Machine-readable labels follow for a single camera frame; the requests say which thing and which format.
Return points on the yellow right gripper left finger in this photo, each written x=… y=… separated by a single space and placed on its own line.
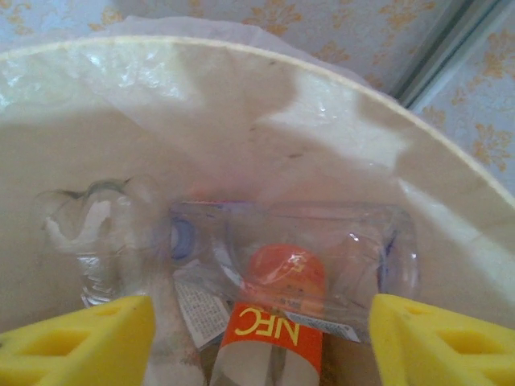
x=72 y=354

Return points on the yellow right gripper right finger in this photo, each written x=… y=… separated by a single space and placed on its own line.
x=442 y=354

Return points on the clear plastic bottle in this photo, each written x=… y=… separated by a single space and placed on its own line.
x=100 y=241

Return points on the large clear white label bottle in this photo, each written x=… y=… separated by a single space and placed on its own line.
x=201 y=313

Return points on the clear bottle white green cap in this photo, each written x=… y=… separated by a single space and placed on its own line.
x=354 y=225

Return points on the orange NFC label bottle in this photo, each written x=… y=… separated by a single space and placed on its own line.
x=265 y=325

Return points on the orange juice bottle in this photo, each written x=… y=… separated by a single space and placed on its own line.
x=281 y=269

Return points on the round white bin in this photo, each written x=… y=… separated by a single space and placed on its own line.
x=60 y=161

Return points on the aluminium frame post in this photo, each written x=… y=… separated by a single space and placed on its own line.
x=450 y=48

